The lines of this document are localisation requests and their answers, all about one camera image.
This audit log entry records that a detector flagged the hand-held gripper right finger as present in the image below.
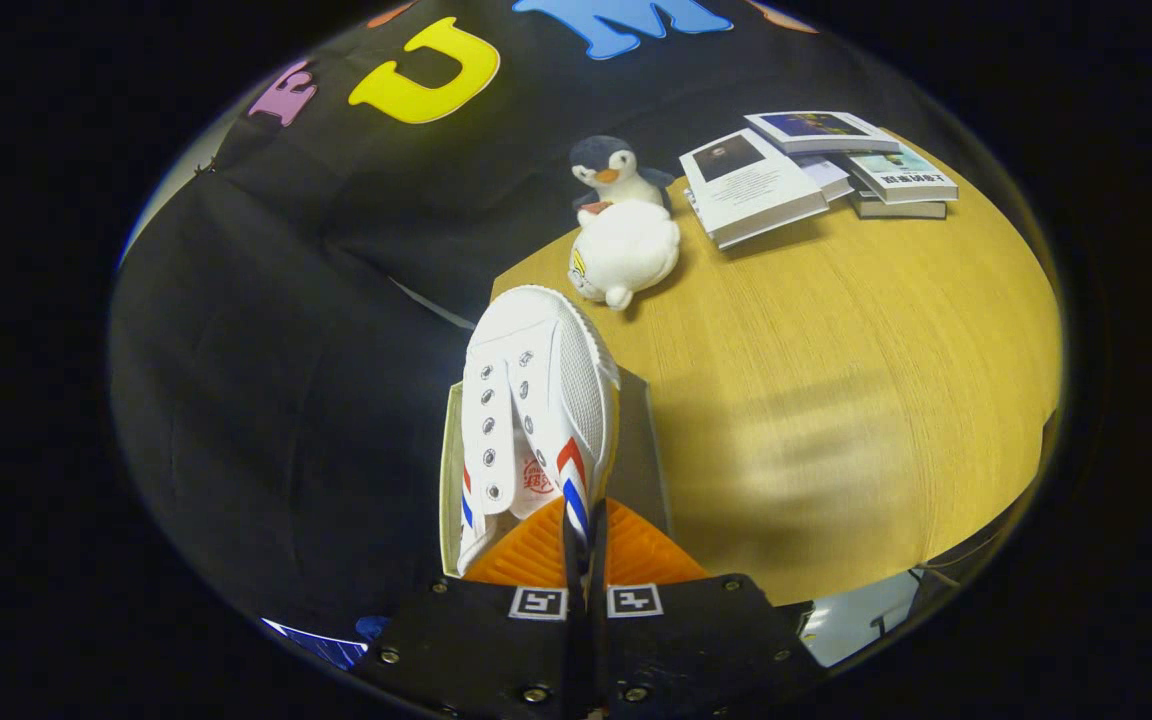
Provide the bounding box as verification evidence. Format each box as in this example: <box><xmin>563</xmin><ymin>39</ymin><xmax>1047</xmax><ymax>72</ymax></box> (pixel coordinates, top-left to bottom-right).
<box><xmin>584</xmin><ymin>495</ymin><xmax>829</xmax><ymax>720</ymax></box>

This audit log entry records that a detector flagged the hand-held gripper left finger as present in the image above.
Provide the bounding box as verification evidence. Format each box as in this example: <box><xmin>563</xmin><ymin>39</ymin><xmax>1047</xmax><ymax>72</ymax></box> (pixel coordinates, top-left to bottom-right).
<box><xmin>351</xmin><ymin>498</ymin><xmax>587</xmax><ymax>720</ymax></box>

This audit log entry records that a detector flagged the grey fabric storage box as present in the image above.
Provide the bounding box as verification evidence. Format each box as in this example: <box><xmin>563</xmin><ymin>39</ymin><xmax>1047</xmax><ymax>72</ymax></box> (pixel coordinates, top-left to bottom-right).
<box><xmin>438</xmin><ymin>364</ymin><xmax>675</xmax><ymax>582</ymax></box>

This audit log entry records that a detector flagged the white canvas shoe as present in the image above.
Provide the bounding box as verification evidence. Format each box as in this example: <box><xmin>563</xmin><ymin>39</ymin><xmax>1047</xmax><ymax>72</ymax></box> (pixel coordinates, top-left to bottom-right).
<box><xmin>455</xmin><ymin>284</ymin><xmax>623</xmax><ymax>580</ymax></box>

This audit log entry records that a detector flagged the black backdrop cloth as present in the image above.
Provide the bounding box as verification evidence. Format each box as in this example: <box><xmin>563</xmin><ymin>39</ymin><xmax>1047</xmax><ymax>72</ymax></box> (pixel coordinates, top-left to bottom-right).
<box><xmin>106</xmin><ymin>0</ymin><xmax>1037</xmax><ymax>651</ymax></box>

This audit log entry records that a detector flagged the white round plush toy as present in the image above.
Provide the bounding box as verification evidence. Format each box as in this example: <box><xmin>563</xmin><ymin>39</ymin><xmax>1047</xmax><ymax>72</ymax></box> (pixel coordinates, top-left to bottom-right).
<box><xmin>567</xmin><ymin>199</ymin><xmax>683</xmax><ymax>312</ymax></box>

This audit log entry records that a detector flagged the white book with portrait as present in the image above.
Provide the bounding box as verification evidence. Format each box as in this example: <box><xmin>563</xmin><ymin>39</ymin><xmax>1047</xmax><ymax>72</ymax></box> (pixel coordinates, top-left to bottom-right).
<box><xmin>678</xmin><ymin>127</ymin><xmax>831</xmax><ymax>252</ymax></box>

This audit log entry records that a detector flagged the dark thick book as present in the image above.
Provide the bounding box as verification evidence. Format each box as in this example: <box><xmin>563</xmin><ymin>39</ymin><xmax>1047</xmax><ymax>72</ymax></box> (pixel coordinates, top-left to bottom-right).
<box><xmin>847</xmin><ymin>189</ymin><xmax>950</xmax><ymax>221</ymax></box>

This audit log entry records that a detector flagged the penguin plush toy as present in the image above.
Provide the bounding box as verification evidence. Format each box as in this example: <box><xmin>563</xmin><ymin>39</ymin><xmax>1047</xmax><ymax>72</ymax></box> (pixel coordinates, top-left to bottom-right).
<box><xmin>568</xmin><ymin>134</ymin><xmax>676</xmax><ymax>217</ymax></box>

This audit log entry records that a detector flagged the book with teal cover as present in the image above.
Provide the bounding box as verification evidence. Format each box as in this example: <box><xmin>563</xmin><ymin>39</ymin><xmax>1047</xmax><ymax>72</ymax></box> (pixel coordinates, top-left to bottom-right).
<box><xmin>845</xmin><ymin>147</ymin><xmax>961</xmax><ymax>206</ymax></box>

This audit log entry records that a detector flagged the book with blue cover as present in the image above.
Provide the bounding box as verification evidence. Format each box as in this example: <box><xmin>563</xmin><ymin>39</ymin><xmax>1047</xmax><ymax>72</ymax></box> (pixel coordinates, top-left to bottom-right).
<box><xmin>743</xmin><ymin>109</ymin><xmax>903</xmax><ymax>155</ymax></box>

